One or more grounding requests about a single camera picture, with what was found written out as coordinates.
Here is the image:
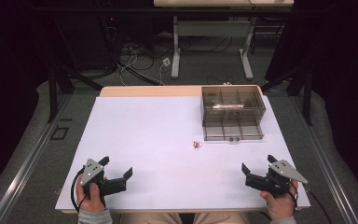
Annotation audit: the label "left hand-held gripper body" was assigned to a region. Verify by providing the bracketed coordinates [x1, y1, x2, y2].
[79, 158, 128, 198]

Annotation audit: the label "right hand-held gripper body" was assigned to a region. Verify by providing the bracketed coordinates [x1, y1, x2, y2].
[244, 159, 310, 198]

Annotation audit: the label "person's left hand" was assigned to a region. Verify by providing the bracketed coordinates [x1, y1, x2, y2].
[76, 181, 106, 214]

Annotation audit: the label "person's right hand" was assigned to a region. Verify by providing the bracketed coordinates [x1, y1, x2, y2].
[259, 179, 299, 221]

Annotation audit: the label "white table mat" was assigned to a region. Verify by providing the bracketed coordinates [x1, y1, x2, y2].
[55, 95, 311, 212]

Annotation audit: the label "clear plastic divided drawer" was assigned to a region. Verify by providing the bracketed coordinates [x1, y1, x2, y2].
[202, 115, 265, 142]

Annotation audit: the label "person's beige trousers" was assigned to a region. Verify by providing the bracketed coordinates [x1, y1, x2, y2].
[119, 211, 253, 224]

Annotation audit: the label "clear plastic drawer cabinet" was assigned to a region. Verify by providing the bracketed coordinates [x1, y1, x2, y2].
[200, 85, 268, 128]

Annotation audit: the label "black metal stand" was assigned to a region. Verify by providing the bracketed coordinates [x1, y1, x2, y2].
[44, 60, 104, 124]
[260, 64, 314, 127]

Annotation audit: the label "wooden table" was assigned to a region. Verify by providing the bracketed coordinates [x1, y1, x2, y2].
[55, 84, 311, 216]

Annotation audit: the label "white desk with metal legs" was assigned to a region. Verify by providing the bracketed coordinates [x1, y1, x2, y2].
[152, 0, 295, 80]

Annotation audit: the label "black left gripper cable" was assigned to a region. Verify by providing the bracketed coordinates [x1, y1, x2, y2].
[70, 167, 90, 214]

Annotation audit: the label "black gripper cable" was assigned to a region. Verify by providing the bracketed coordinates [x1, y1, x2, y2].
[287, 183, 334, 224]
[70, 167, 90, 214]

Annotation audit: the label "aluminium floor rail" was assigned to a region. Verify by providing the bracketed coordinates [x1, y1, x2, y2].
[292, 91, 358, 224]
[0, 92, 76, 224]

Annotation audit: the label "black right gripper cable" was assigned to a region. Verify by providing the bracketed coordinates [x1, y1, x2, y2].
[287, 183, 334, 224]

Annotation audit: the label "white cable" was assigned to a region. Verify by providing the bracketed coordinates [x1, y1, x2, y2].
[117, 55, 169, 87]

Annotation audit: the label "bundle of black floor cables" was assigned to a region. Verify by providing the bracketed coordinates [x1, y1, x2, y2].
[103, 18, 181, 87]

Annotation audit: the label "black cable under desk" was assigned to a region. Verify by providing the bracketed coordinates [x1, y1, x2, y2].
[180, 35, 253, 86]

